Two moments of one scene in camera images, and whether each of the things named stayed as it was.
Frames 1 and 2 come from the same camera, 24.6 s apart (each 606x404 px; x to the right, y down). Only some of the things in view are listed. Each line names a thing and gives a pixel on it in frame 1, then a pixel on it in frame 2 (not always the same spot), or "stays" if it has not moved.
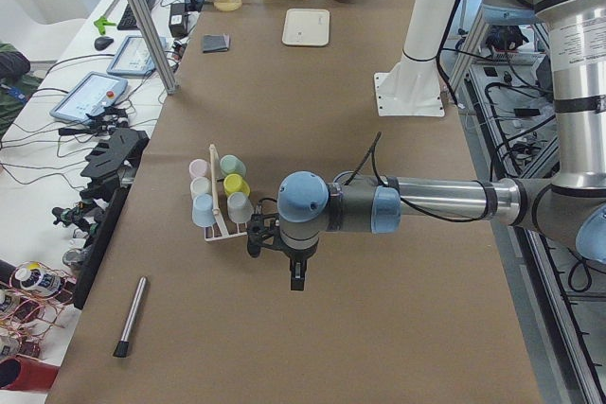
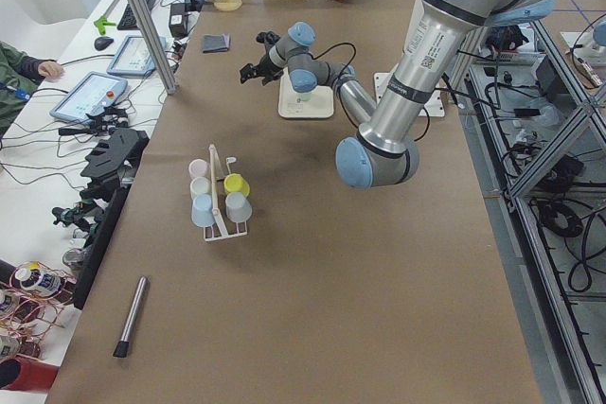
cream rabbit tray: (306, 27) → (320, 105)
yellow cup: (234, 183) stays
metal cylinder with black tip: (120, 351) stays
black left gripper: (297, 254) → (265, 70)
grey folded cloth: (215, 43) stays
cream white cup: (200, 185) stays
